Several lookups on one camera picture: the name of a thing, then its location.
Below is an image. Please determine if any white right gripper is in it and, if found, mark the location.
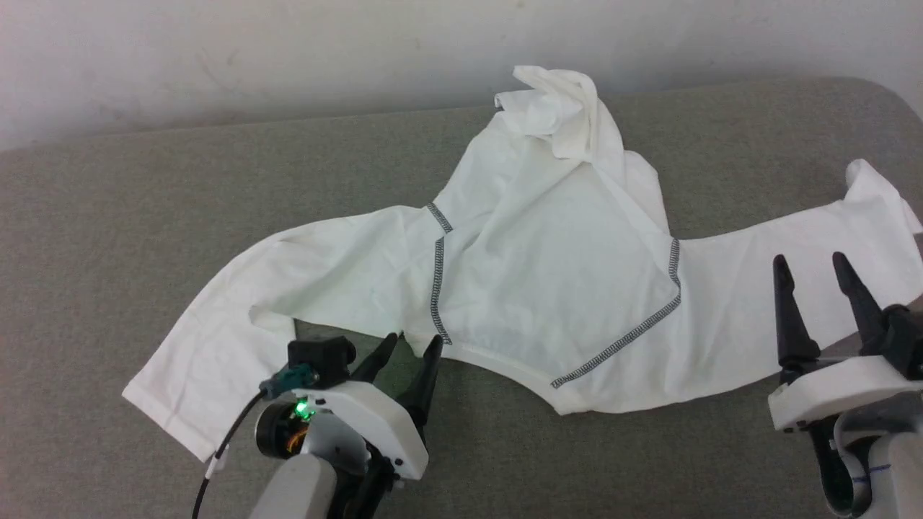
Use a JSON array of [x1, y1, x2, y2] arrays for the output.
[[767, 252, 923, 434]]

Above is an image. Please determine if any grey-green fabric sofa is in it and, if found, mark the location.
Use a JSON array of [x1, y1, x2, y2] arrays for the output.
[[0, 76, 923, 519]]

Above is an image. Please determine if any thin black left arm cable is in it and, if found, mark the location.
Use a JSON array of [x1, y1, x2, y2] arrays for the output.
[[190, 389, 268, 519]]

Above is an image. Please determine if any teal left camera connector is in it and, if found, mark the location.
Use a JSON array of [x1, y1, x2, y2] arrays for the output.
[[260, 364, 319, 402]]

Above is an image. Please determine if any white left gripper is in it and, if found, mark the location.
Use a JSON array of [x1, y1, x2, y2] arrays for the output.
[[255, 332, 445, 482]]

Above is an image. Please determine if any white long-sleeve shirt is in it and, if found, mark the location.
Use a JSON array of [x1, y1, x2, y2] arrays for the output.
[[121, 65, 923, 463]]

